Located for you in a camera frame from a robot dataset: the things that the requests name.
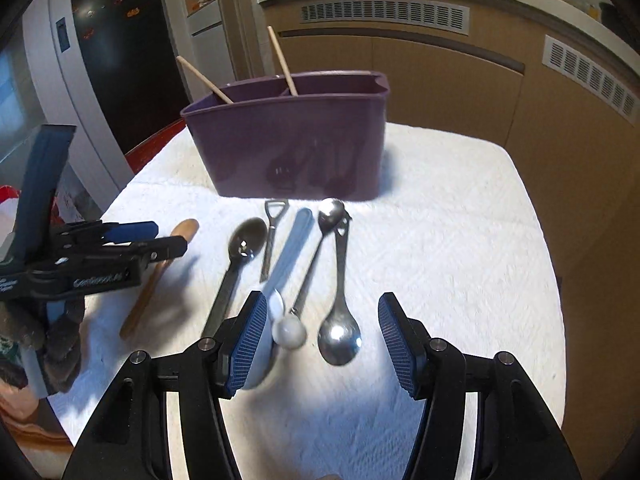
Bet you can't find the white vent grille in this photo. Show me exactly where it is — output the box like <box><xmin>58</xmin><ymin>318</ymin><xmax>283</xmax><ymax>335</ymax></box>
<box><xmin>542</xmin><ymin>35</ymin><xmax>640</xmax><ymax>126</ymax></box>
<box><xmin>300</xmin><ymin>2</ymin><xmax>471</xmax><ymax>37</ymax></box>

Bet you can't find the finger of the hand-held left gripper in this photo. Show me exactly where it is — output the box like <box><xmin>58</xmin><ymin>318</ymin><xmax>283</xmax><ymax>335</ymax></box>
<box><xmin>57</xmin><ymin>220</ymin><xmax>159</xmax><ymax>252</ymax></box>
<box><xmin>107</xmin><ymin>236</ymin><xmax>189</xmax><ymax>275</ymax></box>

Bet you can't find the person's left hand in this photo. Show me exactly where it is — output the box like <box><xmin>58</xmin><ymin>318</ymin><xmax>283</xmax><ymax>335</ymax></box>
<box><xmin>0</xmin><ymin>294</ymin><xmax>87</xmax><ymax>397</ymax></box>

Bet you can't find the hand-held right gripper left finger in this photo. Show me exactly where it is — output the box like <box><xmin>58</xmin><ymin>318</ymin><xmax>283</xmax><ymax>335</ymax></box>
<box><xmin>62</xmin><ymin>291</ymin><xmax>273</xmax><ymax>480</ymax></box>

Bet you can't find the beige cabinet with white top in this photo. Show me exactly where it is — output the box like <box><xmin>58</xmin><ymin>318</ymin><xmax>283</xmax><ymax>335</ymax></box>
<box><xmin>252</xmin><ymin>0</ymin><xmax>640</xmax><ymax>461</ymax></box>

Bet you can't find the white shelf unit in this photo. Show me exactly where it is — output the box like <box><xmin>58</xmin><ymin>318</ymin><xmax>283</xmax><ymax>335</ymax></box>
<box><xmin>179</xmin><ymin>0</ymin><xmax>236</xmax><ymax>91</ymax></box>

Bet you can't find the wooden spoon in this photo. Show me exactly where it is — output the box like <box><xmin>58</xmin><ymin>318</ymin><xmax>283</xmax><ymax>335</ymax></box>
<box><xmin>119</xmin><ymin>218</ymin><xmax>200</xmax><ymax>339</ymax></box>

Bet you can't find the red table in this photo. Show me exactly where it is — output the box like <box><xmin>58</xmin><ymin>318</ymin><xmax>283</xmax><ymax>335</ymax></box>
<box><xmin>125</xmin><ymin>122</ymin><xmax>187</xmax><ymax>173</ymax></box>

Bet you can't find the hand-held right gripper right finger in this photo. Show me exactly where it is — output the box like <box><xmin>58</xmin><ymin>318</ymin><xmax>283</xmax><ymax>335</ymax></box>
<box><xmin>377</xmin><ymin>292</ymin><xmax>583</xmax><ymax>480</ymax></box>

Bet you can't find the white towel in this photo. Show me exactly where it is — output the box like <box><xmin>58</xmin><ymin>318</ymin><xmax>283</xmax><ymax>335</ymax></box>
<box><xmin>47</xmin><ymin>122</ymin><xmax>568</xmax><ymax>480</ymax></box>

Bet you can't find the spoon with white ball end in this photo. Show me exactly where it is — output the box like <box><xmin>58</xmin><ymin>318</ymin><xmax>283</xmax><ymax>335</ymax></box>
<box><xmin>271</xmin><ymin>198</ymin><xmax>346</xmax><ymax>348</ymax></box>

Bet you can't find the plain steel spoon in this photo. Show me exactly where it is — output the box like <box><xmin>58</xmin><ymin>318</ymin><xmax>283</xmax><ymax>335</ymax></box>
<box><xmin>318</xmin><ymin>212</ymin><xmax>362</xmax><ymax>367</ymax></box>

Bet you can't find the black handled spoon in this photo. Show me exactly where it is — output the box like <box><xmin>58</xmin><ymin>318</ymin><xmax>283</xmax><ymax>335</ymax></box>
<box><xmin>200</xmin><ymin>217</ymin><xmax>268</xmax><ymax>339</ymax></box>

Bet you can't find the shovel shaped steel spoon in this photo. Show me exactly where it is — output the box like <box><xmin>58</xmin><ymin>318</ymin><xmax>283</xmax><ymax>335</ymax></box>
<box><xmin>259</xmin><ymin>199</ymin><xmax>284</xmax><ymax>283</ymax></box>

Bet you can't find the purple utensil holder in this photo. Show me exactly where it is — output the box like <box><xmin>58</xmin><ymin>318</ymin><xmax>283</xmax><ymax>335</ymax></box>
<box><xmin>180</xmin><ymin>71</ymin><xmax>390</xmax><ymax>202</ymax></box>

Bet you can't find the black refrigerator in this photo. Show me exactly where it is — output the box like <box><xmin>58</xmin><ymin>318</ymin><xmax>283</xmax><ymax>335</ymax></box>
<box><xmin>70</xmin><ymin>0</ymin><xmax>193</xmax><ymax>156</ymax></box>

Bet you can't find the wooden chopstick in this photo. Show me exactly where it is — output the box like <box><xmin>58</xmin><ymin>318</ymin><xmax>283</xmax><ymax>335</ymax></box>
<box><xmin>266</xmin><ymin>26</ymin><xmax>299</xmax><ymax>97</ymax></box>
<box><xmin>176</xmin><ymin>56</ymin><xmax>234</xmax><ymax>105</ymax></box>

